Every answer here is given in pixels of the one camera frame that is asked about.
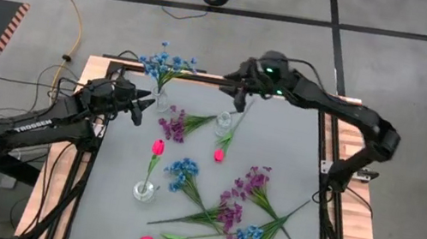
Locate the purple artificial flower bunch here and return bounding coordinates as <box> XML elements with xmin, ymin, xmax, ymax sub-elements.
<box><xmin>154</xmin><ymin>103</ymin><xmax>219</xmax><ymax>150</ymax></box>
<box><xmin>224</xmin><ymin>161</ymin><xmax>317</xmax><ymax>239</ymax></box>
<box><xmin>146</xmin><ymin>176</ymin><xmax>249</xmax><ymax>239</ymax></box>

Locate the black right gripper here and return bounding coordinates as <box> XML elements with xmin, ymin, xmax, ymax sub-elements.
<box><xmin>214</xmin><ymin>58</ymin><xmax>291</xmax><ymax>121</ymax></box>

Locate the pink artificial tulip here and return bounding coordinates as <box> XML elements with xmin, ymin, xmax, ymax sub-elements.
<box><xmin>140</xmin><ymin>136</ymin><xmax>167</xmax><ymax>196</ymax></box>
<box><xmin>211</xmin><ymin>93</ymin><xmax>256</xmax><ymax>168</ymax></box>

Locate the long yellow floor cable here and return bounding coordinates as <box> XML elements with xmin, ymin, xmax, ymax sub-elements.
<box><xmin>9</xmin><ymin>0</ymin><xmax>89</xmax><ymax>108</ymax></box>

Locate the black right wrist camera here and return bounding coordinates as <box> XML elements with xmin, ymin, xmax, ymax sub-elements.
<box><xmin>255</xmin><ymin>49</ymin><xmax>294</xmax><ymax>85</ymax></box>

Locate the bottle shaped glass vase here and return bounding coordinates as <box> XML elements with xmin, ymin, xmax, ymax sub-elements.
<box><xmin>213</xmin><ymin>110</ymin><xmax>235</xmax><ymax>139</ymax></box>

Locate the wide textured glass vase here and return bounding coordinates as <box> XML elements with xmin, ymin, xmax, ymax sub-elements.
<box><xmin>130</xmin><ymin>178</ymin><xmax>159</xmax><ymax>205</ymax></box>

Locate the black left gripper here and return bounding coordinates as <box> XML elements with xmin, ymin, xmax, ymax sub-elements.
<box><xmin>81</xmin><ymin>72</ymin><xmax>159</xmax><ymax>129</ymax></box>

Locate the black aluminium rig frame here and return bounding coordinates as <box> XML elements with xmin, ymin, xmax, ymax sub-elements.
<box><xmin>17</xmin><ymin>44</ymin><xmax>411</xmax><ymax>239</ymax></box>

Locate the flared neck glass vase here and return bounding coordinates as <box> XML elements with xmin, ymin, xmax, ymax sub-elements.
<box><xmin>151</xmin><ymin>86</ymin><xmax>172</xmax><ymax>116</ymax></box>

